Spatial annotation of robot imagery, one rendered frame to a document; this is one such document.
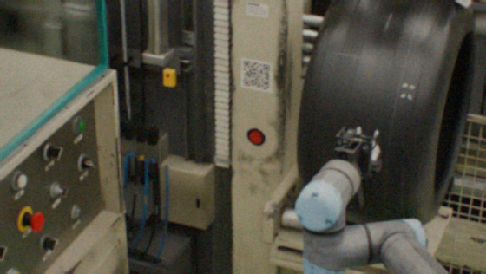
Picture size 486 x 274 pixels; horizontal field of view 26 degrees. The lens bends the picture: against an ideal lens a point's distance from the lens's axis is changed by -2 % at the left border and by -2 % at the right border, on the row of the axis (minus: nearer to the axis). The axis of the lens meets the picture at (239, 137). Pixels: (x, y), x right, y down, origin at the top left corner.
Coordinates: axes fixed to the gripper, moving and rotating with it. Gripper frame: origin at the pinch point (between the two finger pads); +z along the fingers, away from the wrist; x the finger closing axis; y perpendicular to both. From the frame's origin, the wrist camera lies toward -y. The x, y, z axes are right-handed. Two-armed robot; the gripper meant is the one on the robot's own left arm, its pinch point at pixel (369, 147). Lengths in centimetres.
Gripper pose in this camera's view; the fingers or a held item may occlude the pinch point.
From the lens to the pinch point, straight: 212.3
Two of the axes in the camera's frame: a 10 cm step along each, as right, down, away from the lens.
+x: -9.2, -2.0, 3.3
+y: 0.5, -9.1, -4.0
